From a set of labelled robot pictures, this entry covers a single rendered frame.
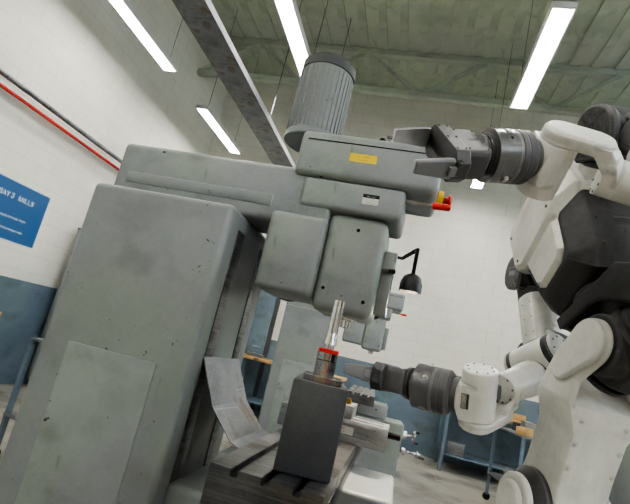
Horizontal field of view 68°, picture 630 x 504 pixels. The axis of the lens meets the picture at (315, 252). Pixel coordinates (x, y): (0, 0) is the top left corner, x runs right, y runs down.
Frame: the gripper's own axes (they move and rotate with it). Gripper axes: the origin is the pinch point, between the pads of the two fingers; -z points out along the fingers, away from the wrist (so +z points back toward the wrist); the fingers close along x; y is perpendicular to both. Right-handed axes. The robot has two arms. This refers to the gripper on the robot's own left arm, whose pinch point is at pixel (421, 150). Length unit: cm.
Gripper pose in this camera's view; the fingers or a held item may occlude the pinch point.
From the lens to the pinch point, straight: 76.5
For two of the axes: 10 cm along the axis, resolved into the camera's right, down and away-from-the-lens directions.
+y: 1.4, -7.8, -6.1
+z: 9.8, 0.2, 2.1
